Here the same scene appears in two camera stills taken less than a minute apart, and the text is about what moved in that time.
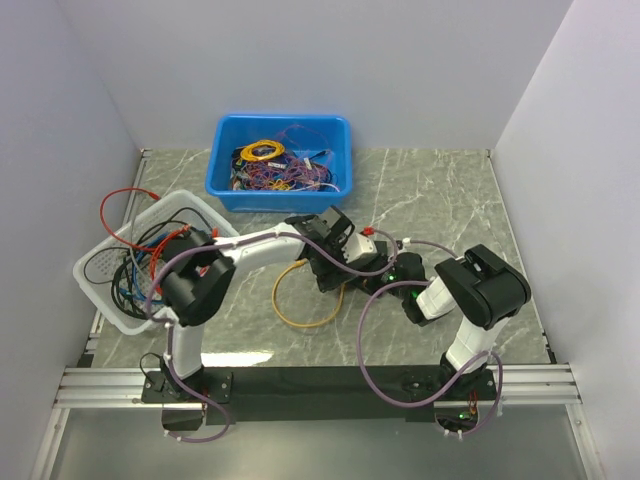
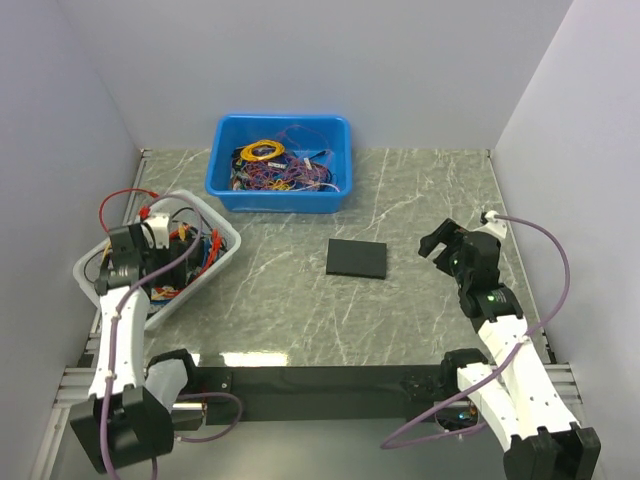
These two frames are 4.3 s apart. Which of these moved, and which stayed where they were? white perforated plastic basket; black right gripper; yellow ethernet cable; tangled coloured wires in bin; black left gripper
Moved: black left gripper; yellow ethernet cable; black right gripper
Stayed: white perforated plastic basket; tangled coloured wires in bin
